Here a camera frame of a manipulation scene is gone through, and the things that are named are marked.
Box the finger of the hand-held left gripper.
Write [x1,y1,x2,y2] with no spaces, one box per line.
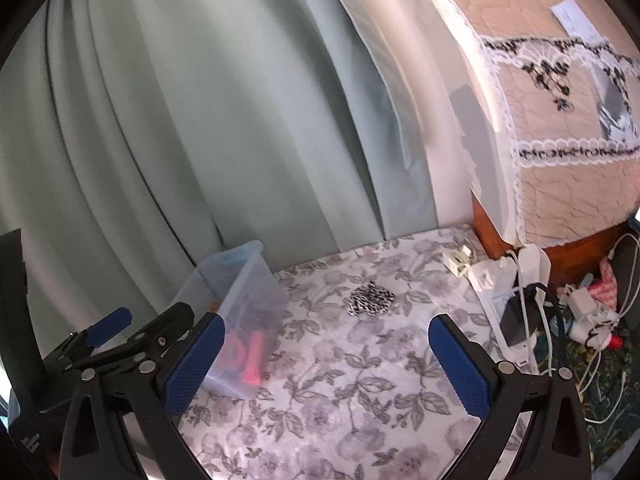
[75,302,195,378]
[44,308,134,372]

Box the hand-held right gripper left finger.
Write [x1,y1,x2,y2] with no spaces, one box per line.
[59,312,227,480]

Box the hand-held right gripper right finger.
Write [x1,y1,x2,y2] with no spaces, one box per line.
[427,313,593,480]

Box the pink hair roller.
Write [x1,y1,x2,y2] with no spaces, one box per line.
[242,332,267,387]

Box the clear plastic container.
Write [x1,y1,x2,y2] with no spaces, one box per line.
[170,240,285,402]

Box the white power strip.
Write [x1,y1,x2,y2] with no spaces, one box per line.
[467,257,540,370]

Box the black power adapter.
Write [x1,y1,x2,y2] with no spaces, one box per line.
[500,285,547,349]

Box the flat white charger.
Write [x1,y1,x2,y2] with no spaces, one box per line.
[472,260,518,292]

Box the cream hair claw clip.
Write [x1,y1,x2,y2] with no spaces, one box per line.
[442,247,475,277]

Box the grey floral blanket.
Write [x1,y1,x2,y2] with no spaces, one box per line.
[175,222,540,480]

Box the black white leopard scrunchie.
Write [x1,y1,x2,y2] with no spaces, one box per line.
[348,284,396,317]

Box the tall white charger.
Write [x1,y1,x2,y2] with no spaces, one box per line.
[517,246,552,287]

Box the wooden cabinet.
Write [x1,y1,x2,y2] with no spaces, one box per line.
[472,194,640,272]

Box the white plug adapter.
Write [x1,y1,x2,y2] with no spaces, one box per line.
[564,284,619,327]

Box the red-capped white bottle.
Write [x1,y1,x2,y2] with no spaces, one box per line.
[570,327,624,352]

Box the dark floral rug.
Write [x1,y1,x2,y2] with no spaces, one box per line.
[534,327,640,457]

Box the pink knitted cloth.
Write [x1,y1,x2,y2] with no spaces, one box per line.
[597,257,624,307]

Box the dark round object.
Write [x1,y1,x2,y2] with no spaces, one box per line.
[612,245,640,312]

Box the green curtain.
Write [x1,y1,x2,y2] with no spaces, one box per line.
[0,0,440,347]

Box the white paper slip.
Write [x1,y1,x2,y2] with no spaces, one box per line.
[551,0,607,42]

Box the black cable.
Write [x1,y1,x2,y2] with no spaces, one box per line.
[525,282,572,342]

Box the looped white cable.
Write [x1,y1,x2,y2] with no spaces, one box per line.
[580,232,640,425]

